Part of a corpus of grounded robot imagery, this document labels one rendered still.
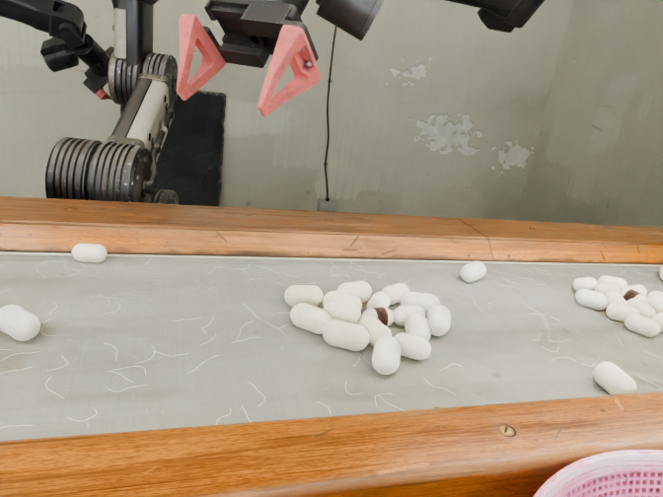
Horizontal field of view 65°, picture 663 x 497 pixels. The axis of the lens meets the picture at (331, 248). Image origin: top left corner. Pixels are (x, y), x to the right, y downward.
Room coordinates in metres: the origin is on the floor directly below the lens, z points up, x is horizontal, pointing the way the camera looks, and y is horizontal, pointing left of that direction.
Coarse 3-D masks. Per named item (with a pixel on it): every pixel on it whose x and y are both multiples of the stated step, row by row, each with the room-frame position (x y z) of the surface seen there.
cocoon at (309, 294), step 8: (288, 288) 0.43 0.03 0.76; (296, 288) 0.43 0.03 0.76; (304, 288) 0.43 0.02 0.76; (312, 288) 0.44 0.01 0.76; (320, 288) 0.44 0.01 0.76; (288, 296) 0.43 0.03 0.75; (296, 296) 0.43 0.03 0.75; (304, 296) 0.43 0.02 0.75; (312, 296) 0.43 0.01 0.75; (320, 296) 0.43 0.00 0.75; (288, 304) 0.43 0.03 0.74; (296, 304) 0.43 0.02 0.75; (312, 304) 0.43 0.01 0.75
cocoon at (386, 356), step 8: (384, 336) 0.36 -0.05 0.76; (376, 344) 0.36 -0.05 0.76; (384, 344) 0.35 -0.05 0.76; (392, 344) 0.35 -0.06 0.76; (400, 344) 0.36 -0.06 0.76; (376, 352) 0.34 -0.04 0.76; (384, 352) 0.34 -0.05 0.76; (392, 352) 0.34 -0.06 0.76; (400, 352) 0.35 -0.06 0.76; (376, 360) 0.34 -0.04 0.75; (384, 360) 0.34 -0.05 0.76; (392, 360) 0.34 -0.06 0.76; (376, 368) 0.34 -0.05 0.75; (384, 368) 0.33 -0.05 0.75; (392, 368) 0.33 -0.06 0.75
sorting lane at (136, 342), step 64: (0, 256) 0.45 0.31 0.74; (64, 256) 0.47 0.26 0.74; (128, 256) 0.49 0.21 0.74; (192, 256) 0.52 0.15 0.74; (64, 320) 0.35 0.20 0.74; (128, 320) 0.37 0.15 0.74; (192, 320) 0.38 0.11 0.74; (256, 320) 0.40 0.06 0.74; (512, 320) 0.47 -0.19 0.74; (576, 320) 0.49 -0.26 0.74; (0, 384) 0.27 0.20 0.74; (64, 384) 0.28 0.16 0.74; (128, 384) 0.29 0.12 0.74; (192, 384) 0.30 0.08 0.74; (256, 384) 0.31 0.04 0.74; (320, 384) 0.32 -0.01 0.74; (384, 384) 0.33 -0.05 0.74; (448, 384) 0.34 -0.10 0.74; (512, 384) 0.35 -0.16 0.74; (576, 384) 0.37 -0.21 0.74; (640, 384) 0.38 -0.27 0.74
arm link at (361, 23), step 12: (324, 0) 0.60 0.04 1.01; (336, 0) 0.59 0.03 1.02; (348, 0) 0.59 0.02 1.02; (360, 0) 0.59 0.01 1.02; (372, 0) 0.60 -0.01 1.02; (324, 12) 0.60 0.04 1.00; (336, 12) 0.60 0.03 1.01; (348, 12) 0.60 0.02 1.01; (360, 12) 0.60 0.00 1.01; (372, 12) 0.60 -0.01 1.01; (336, 24) 0.61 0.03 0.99; (348, 24) 0.60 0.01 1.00; (360, 24) 0.60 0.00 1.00; (360, 36) 0.61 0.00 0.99
